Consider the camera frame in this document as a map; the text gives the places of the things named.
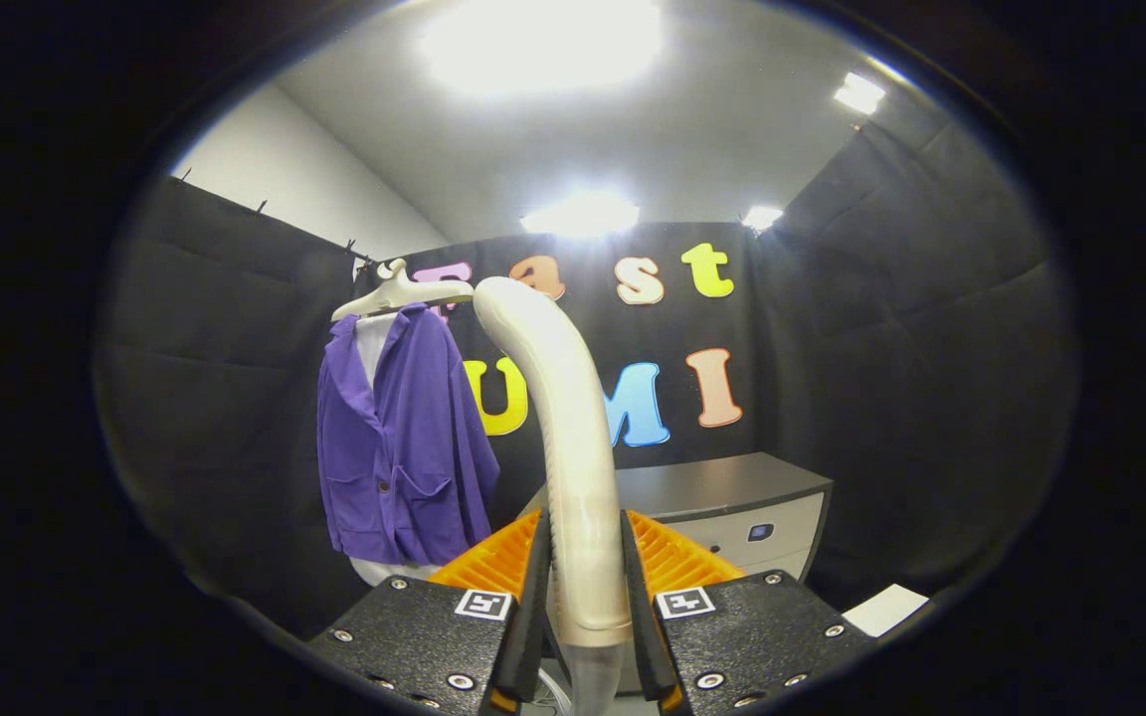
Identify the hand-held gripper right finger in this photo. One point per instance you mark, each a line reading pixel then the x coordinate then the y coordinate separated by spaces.
pixel 762 626

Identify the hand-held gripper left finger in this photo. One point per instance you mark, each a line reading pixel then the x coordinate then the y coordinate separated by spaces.
pixel 414 636

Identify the white cloth panel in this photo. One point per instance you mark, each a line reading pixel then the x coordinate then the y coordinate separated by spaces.
pixel 384 572

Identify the white flat box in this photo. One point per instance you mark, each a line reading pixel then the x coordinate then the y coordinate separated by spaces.
pixel 886 609

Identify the beige cabinet with dark top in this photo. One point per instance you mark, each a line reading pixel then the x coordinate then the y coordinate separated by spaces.
pixel 732 487

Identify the white plastic hanger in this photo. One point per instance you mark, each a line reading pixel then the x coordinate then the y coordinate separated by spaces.
pixel 404 293

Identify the small ceiling light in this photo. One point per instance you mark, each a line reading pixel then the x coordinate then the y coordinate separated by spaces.
pixel 762 217

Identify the long ceiling light panel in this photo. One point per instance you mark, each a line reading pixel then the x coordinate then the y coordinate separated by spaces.
pixel 581 214

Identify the large ceiling light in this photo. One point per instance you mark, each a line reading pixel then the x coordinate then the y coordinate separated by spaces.
pixel 543 40

